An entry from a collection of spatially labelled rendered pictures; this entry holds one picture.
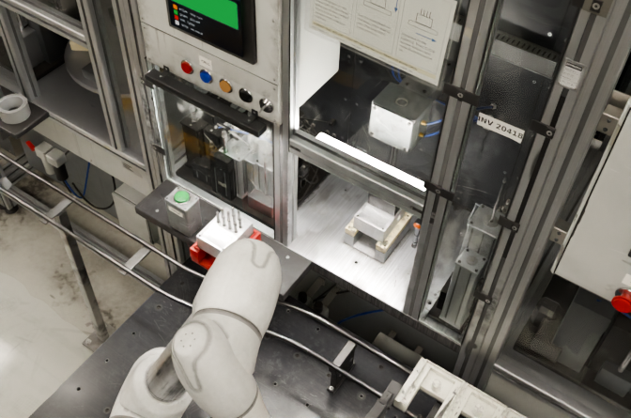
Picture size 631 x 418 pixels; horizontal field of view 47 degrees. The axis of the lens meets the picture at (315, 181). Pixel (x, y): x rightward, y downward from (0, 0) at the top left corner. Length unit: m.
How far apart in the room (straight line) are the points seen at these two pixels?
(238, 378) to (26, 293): 2.06
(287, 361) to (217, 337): 0.90
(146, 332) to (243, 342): 0.96
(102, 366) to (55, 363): 0.86
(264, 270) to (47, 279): 2.00
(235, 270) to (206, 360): 0.19
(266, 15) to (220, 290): 0.59
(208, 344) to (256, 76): 0.69
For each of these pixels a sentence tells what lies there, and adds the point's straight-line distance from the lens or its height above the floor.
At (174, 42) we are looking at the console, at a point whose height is 1.48.
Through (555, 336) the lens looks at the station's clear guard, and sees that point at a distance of 1.78.
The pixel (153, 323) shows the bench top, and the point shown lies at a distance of 2.22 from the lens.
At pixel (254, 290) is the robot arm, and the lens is 1.32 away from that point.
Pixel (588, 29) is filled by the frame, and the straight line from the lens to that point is 1.24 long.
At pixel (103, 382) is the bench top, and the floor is 0.68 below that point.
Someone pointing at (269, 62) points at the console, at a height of 1.55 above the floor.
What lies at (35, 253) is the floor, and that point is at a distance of 3.37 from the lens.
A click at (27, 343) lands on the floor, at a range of 3.11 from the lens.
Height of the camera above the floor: 2.54
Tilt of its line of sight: 47 degrees down
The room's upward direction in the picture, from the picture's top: 3 degrees clockwise
